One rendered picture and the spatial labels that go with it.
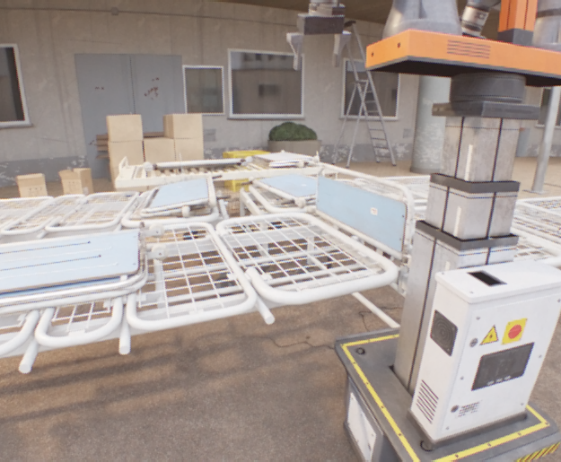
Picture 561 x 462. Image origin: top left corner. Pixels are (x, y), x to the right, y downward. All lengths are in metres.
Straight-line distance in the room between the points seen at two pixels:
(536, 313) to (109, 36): 7.12
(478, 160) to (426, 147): 6.39
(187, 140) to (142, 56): 2.79
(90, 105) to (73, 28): 1.34
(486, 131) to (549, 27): 0.28
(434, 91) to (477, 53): 6.45
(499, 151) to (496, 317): 0.35
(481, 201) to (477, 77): 0.26
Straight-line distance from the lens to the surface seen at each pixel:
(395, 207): 1.32
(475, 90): 0.80
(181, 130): 4.71
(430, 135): 7.17
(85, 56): 7.18
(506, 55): 0.80
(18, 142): 7.41
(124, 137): 4.60
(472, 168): 0.81
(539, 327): 0.91
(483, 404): 0.95
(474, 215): 0.81
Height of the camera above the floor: 1.00
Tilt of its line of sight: 19 degrees down
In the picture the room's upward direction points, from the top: straight up
